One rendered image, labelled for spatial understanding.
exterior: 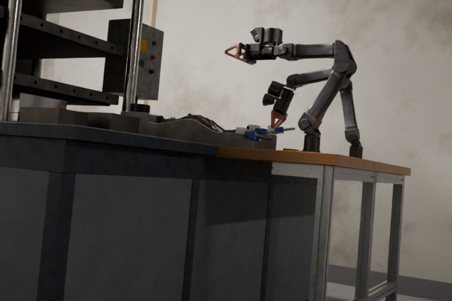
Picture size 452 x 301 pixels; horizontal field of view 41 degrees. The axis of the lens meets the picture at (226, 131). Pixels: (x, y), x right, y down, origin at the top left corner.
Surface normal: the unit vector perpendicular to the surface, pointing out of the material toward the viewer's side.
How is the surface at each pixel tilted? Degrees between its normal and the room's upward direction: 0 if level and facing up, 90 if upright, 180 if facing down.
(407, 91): 90
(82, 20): 90
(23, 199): 90
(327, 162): 90
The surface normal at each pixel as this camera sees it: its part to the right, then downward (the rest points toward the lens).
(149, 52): 0.87, 0.04
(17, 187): -0.49, -0.09
